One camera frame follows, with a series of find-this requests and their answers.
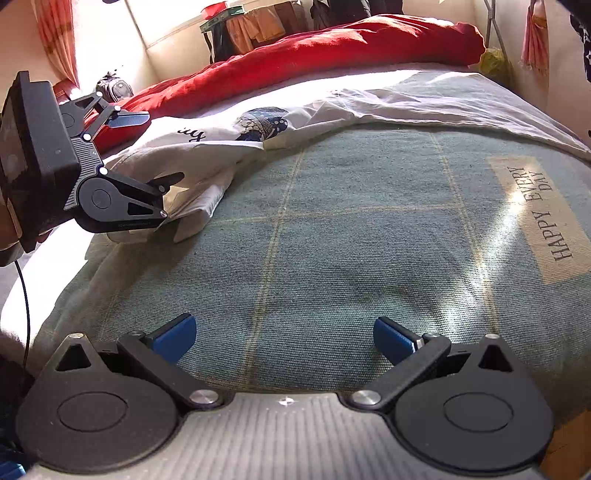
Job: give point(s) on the red duvet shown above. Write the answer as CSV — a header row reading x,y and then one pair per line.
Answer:
x,y
323,50

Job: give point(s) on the metal drying rack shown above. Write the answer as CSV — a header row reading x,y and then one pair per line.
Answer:
x,y
494,27

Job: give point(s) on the black puffer jacket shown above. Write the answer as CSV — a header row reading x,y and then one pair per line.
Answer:
x,y
339,11

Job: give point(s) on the orange pink curtain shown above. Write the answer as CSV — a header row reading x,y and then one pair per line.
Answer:
x,y
55,37
535,41

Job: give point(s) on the dark hanging jacket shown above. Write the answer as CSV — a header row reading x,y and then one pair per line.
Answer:
x,y
385,5

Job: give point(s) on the black shoulder bag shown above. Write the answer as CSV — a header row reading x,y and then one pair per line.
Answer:
x,y
214,46

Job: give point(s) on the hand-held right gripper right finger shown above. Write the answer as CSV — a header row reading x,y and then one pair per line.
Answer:
x,y
392,339

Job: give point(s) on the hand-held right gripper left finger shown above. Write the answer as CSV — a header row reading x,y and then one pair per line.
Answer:
x,y
178,337

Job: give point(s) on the black star-print garment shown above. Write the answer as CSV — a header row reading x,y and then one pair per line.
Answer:
x,y
584,50

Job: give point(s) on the yellow-green bag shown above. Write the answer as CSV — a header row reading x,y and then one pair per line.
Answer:
x,y
496,64

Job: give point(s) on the white printed t-shirt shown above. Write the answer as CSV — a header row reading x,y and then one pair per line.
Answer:
x,y
207,138

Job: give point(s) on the grey bed sheet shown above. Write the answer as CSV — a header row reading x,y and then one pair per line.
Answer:
x,y
46,277

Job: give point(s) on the yellow hanging clothes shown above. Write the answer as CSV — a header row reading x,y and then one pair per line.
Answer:
x,y
263,23

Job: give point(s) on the grey backpack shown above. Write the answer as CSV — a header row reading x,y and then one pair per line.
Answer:
x,y
115,87

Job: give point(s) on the green plaid bedspread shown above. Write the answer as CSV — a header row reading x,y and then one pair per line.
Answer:
x,y
346,230

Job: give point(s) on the green tray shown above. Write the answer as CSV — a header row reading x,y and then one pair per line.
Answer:
x,y
221,21

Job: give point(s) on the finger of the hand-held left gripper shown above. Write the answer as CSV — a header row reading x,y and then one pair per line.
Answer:
x,y
129,119
147,191

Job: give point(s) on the person's left hand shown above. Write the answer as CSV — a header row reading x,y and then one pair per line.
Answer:
x,y
7,230

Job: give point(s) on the red basin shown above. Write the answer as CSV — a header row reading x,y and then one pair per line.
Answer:
x,y
217,9

